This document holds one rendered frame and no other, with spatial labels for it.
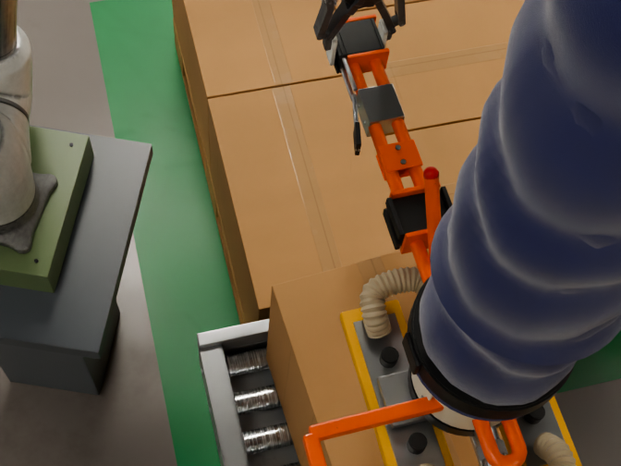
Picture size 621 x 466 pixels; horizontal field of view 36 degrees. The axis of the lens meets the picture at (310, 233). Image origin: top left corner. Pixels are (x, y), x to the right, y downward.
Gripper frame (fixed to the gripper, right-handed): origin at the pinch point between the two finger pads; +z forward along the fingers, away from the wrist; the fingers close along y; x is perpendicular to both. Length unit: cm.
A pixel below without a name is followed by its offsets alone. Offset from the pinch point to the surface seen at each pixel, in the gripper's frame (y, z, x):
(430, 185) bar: 0.4, -11.3, -34.9
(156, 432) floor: -49, 127, -23
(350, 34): -0.9, -1.9, 1.0
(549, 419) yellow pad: 13, 10, -68
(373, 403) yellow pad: -12, 10, -59
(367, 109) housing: -2.1, -1.4, -14.0
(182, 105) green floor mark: -22, 127, 80
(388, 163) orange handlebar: -1.6, -1.5, -24.6
